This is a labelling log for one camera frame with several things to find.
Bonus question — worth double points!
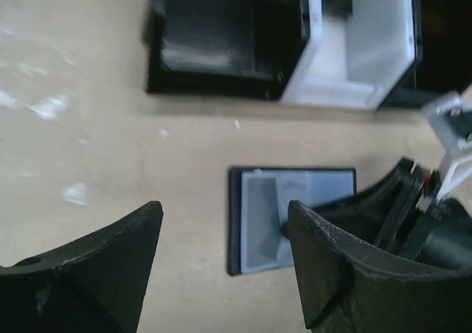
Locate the black white card sorting tray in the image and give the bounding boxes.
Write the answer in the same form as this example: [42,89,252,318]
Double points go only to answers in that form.
[143,0,471,110]

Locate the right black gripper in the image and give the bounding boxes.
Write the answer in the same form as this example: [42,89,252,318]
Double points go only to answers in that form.
[280,158,472,271]

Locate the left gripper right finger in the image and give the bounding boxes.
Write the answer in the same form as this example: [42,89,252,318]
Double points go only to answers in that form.
[288,201,471,332]

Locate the black leather card holder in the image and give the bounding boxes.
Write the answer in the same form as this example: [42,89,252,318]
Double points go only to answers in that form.
[226,166,357,276]

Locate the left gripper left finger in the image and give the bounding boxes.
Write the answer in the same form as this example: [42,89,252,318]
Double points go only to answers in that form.
[1,201,164,332]

